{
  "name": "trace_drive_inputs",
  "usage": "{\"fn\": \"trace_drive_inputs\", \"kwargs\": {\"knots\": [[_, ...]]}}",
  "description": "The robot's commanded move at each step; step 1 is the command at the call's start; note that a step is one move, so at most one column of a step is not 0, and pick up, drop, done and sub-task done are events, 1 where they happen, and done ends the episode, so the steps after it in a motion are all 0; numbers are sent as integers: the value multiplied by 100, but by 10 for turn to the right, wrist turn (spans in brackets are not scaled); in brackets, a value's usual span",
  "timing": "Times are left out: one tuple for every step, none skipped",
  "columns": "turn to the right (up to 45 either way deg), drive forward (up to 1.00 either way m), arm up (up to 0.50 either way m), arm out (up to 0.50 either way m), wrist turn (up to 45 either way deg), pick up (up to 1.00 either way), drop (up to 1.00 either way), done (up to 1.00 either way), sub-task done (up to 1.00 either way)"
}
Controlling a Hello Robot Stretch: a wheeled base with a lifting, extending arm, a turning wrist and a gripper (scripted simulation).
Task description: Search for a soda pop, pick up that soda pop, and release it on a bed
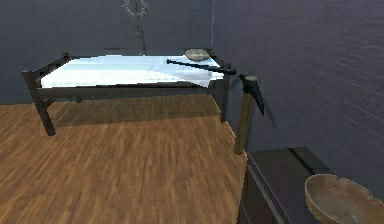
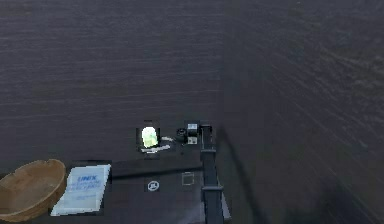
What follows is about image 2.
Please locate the pale green soda can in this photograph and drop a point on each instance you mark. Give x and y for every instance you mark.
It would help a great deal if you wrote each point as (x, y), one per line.
(149, 137)

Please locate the pale blue book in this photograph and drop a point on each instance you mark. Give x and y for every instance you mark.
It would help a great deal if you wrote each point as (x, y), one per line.
(82, 190)

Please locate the brown wooden bowl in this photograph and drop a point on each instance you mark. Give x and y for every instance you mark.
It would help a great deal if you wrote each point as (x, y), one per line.
(30, 188)

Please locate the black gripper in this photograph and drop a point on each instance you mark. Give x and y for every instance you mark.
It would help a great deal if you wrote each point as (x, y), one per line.
(181, 134)

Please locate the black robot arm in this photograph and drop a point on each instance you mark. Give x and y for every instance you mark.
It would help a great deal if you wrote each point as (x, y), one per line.
(210, 173)

